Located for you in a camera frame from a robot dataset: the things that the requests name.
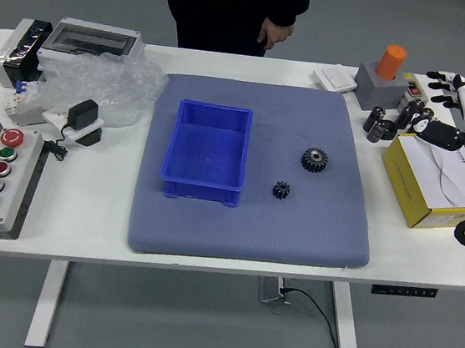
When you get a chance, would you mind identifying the person's left hand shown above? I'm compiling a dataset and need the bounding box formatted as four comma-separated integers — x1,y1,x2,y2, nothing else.
256,16,296,52

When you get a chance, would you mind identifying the black adapter cord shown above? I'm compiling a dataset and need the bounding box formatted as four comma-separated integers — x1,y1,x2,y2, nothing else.
43,121,73,163

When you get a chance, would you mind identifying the big black gear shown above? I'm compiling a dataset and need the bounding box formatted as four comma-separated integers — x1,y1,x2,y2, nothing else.
299,145,331,176

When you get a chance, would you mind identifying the orange cylinder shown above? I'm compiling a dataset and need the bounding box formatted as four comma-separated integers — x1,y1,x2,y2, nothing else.
375,43,409,82

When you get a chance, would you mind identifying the white switch box red button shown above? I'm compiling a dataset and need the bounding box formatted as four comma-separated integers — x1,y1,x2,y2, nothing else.
398,71,434,113

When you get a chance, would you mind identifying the yellow and white cardboard box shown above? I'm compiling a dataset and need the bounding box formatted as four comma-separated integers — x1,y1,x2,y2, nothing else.
374,130,465,235

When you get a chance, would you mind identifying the white table leg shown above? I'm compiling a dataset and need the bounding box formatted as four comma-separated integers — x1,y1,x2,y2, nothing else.
23,257,70,348
324,281,369,348

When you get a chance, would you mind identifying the clear plastic bag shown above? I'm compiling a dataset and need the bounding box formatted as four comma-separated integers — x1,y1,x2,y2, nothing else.
32,45,171,134

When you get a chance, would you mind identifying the blue-grey mat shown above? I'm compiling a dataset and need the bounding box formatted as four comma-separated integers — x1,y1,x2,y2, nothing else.
124,69,389,280

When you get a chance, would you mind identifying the grey block holder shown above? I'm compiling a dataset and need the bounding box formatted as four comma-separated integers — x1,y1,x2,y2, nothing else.
351,60,412,117

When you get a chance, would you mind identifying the white flat plate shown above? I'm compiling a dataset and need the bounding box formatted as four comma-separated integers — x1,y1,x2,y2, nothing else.
38,105,107,147

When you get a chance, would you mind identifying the small black gear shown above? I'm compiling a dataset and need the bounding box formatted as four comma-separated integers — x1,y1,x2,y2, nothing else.
270,179,294,202

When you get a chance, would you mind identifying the grey push-button station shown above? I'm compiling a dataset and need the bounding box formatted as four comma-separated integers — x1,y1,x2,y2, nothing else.
0,127,48,244

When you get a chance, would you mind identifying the person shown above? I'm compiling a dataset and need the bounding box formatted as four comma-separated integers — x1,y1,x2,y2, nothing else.
139,0,315,63

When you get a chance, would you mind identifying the black power adapter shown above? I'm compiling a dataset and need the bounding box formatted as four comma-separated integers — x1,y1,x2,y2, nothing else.
65,97,101,134

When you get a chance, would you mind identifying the white circuit breaker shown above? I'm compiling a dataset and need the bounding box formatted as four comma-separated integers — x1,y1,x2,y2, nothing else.
2,76,53,129

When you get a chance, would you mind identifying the blue plastic box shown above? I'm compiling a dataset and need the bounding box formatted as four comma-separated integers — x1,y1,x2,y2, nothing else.
158,97,254,209

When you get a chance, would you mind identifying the black power cable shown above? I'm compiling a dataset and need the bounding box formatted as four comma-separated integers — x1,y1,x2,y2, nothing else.
273,286,357,348

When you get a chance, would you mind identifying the white wall switch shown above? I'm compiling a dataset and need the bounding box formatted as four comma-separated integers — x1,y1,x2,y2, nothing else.
311,63,361,96

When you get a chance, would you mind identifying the grey distribution box clear cover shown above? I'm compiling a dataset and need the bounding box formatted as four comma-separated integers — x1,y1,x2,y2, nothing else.
37,14,149,68

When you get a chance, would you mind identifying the black and white enclosure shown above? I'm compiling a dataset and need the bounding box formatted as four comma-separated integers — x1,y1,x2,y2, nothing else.
0,15,56,93

